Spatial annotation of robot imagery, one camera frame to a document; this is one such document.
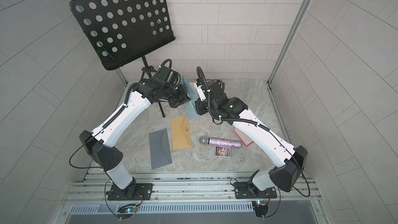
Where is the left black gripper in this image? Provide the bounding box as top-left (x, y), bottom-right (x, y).
top-left (162, 83), bottom-right (193, 107)

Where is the light blue envelope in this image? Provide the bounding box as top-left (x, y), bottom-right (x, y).
top-left (181, 76), bottom-right (199, 120)

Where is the pink white letter paper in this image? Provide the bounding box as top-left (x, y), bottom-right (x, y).
top-left (234, 128), bottom-right (254, 147)

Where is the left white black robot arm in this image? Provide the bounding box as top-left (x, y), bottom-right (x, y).
top-left (79, 59), bottom-right (190, 199)

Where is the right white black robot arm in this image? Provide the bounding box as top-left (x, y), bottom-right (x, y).
top-left (195, 66), bottom-right (308, 195)

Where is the tan kraft envelope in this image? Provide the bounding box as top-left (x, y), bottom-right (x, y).
top-left (171, 115), bottom-right (192, 150)

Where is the dark grey envelope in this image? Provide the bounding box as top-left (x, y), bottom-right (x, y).
top-left (149, 129), bottom-right (172, 170)

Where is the purple glitter microphone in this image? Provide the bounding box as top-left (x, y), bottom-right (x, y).
top-left (199, 136), bottom-right (241, 148)

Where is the small colourful card box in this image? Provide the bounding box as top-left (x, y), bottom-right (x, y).
top-left (215, 146), bottom-right (231, 158)

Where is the black perforated music stand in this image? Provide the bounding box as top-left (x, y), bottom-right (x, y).
top-left (69, 0), bottom-right (176, 118)

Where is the right circuit board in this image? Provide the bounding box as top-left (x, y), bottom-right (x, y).
top-left (252, 201), bottom-right (269, 218)

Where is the circuit board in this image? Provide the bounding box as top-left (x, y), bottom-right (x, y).
top-left (252, 201), bottom-right (269, 218)
top-left (117, 204), bottom-right (139, 219)

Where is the left circuit board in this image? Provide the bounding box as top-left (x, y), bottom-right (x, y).
top-left (117, 204), bottom-right (139, 219)

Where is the aluminium mounting rail frame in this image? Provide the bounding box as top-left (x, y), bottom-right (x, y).
top-left (62, 170), bottom-right (322, 206)

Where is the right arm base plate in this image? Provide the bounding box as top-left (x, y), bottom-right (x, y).
top-left (231, 181), bottom-right (277, 199)

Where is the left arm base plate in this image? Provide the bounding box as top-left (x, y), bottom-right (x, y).
top-left (105, 183), bottom-right (154, 201)

